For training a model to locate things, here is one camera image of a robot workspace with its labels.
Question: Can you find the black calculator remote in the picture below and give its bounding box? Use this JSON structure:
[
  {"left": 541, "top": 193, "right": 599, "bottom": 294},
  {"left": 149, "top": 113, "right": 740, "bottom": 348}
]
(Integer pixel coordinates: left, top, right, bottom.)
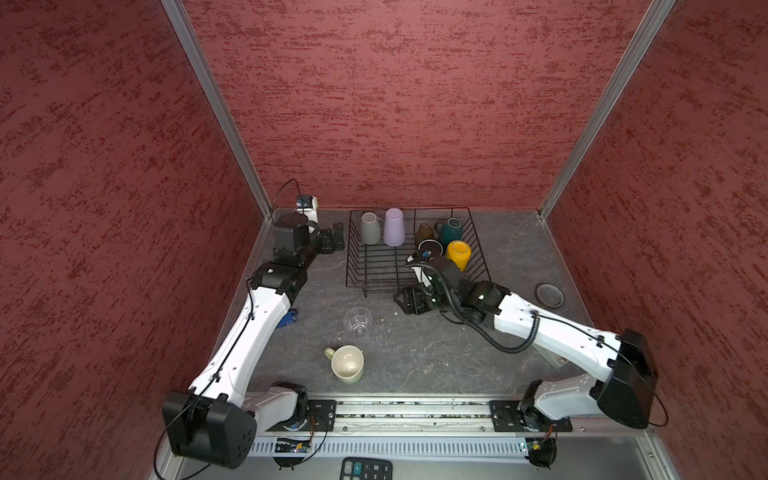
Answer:
[{"left": 339, "top": 457, "right": 393, "bottom": 480}]

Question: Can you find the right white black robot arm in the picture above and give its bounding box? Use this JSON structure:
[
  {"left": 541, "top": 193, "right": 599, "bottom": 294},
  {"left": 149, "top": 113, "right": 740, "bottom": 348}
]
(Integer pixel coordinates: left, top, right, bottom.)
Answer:
[{"left": 394, "top": 254, "right": 662, "bottom": 431}]

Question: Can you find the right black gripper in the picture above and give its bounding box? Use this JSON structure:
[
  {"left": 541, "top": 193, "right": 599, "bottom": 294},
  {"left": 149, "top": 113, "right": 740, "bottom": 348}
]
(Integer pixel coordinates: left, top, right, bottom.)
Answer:
[{"left": 393, "top": 282, "right": 460, "bottom": 316}]

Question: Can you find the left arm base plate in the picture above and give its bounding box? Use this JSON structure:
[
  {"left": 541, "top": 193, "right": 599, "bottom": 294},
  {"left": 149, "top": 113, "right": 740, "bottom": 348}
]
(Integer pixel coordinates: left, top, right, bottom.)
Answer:
[{"left": 274, "top": 399, "right": 338, "bottom": 433}]

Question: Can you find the clear glass cup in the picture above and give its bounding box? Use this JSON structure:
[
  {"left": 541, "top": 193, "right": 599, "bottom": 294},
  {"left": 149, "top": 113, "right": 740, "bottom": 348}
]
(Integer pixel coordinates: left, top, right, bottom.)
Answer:
[{"left": 343, "top": 306, "right": 373, "bottom": 337}]

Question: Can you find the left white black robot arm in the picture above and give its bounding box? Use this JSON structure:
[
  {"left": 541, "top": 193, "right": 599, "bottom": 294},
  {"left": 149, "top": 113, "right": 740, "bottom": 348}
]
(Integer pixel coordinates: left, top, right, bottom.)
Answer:
[{"left": 160, "top": 207, "right": 335, "bottom": 469}]

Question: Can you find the yellow mug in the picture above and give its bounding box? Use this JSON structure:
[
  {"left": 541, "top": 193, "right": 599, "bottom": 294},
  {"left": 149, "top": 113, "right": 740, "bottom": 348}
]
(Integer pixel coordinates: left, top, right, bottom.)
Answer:
[{"left": 445, "top": 240, "right": 472, "bottom": 272}]

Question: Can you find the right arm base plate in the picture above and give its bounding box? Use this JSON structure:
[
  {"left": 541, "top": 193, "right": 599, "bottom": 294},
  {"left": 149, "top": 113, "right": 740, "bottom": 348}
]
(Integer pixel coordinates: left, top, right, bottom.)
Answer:
[{"left": 489, "top": 400, "right": 573, "bottom": 433}]

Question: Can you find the dark green mug white inside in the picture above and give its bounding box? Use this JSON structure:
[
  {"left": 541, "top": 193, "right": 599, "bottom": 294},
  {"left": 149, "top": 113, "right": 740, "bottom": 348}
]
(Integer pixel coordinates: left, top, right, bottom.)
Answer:
[{"left": 434, "top": 217, "right": 464, "bottom": 248}]

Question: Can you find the black wire dish rack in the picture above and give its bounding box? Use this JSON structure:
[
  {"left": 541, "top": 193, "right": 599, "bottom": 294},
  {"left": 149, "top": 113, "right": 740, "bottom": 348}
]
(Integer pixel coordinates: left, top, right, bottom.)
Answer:
[{"left": 346, "top": 207, "right": 491, "bottom": 294}]

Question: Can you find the blue black crimping tool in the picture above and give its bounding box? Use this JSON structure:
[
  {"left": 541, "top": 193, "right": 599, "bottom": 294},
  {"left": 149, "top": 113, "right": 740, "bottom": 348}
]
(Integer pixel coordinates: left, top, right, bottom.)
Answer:
[{"left": 277, "top": 309, "right": 298, "bottom": 328}]

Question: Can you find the olive green glass cup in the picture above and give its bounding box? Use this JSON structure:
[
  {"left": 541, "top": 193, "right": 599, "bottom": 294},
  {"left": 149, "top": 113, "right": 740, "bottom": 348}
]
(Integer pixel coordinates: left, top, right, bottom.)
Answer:
[{"left": 414, "top": 223, "right": 435, "bottom": 247}]

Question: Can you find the lilac plastic cup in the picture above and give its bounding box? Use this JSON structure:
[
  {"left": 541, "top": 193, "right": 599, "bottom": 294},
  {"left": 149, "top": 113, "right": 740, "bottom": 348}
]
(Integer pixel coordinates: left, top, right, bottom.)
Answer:
[{"left": 383, "top": 208, "right": 406, "bottom": 247}]

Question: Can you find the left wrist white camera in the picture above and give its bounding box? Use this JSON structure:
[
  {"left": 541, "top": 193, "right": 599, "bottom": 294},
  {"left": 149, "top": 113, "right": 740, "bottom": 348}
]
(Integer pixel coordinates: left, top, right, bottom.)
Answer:
[{"left": 295, "top": 195, "right": 318, "bottom": 223}]

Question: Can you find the black mug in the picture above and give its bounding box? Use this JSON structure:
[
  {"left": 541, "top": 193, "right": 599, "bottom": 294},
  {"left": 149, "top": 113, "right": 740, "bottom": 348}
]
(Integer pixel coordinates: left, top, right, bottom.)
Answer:
[{"left": 417, "top": 239, "right": 444, "bottom": 259}]

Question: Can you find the grey white mug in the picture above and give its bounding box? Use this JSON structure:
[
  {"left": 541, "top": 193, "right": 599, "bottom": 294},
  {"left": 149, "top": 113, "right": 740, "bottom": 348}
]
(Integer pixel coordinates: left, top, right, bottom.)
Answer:
[{"left": 360, "top": 212, "right": 382, "bottom": 245}]

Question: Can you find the cream light green mug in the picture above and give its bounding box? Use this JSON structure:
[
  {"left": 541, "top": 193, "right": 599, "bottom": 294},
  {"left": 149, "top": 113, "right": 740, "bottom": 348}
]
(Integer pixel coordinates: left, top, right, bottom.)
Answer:
[{"left": 324, "top": 345, "right": 365, "bottom": 384}]

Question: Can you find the aluminium rail frame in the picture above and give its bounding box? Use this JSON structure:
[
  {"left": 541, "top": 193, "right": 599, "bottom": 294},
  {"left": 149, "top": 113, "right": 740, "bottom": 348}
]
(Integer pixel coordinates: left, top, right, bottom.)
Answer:
[{"left": 146, "top": 392, "right": 682, "bottom": 480}]

